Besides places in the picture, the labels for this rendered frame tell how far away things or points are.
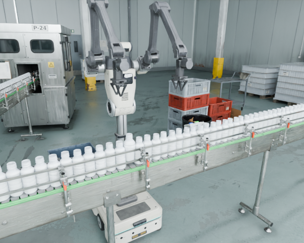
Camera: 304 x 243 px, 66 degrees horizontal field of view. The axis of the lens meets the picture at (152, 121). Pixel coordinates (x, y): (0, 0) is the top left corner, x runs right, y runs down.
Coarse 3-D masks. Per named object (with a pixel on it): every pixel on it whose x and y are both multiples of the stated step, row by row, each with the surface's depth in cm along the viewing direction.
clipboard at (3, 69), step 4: (0, 64) 417; (4, 64) 418; (8, 64) 419; (0, 68) 419; (4, 68) 420; (8, 68) 421; (0, 72) 420; (4, 72) 422; (8, 72) 423; (0, 76) 422; (4, 76) 423; (8, 76) 424
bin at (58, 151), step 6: (78, 144) 179; (84, 144) 182; (90, 144) 182; (48, 150) 168; (54, 150) 171; (60, 150) 173; (66, 150) 176; (72, 150) 178; (84, 150) 183; (60, 156) 175; (72, 156) 179
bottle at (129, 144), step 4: (128, 136) 132; (132, 136) 134; (128, 140) 133; (132, 140) 134; (124, 144) 133; (128, 144) 132; (132, 144) 133; (128, 148) 133; (132, 148) 134; (132, 152) 134; (128, 156) 135; (132, 156) 135; (128, 160) 135; (132, 160) 136
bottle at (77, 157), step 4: (76, 152) 119; (80, 152) 120; (76, 156) 119; (80, 156) 120; (72, 160) 120; (76, 160) 119; (80, 160) 120; (80, 164) 120; (76, 168) 120; (80, 168) 121; (84, 168) 124; (76, 172) 121; (80, 172) 121; (84, 172) 124; (80, 176) 122; (84, 176) 124; (76, 180) 123; (80, 180) 123
